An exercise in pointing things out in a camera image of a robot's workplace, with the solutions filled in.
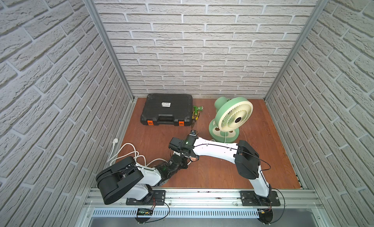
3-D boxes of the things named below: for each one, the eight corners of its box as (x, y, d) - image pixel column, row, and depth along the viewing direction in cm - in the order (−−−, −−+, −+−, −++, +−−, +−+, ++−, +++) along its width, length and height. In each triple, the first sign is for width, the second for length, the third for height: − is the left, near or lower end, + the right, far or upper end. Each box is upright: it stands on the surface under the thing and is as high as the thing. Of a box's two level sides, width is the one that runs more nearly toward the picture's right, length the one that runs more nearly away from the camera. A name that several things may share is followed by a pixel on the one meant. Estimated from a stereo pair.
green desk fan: (203, 135, 97) (207, 106, 74) (214, 117, 107) (221, 86, 84) (234, 150, 91) (249, 124, 67) (242, 129, 101) (258, 100, 77)
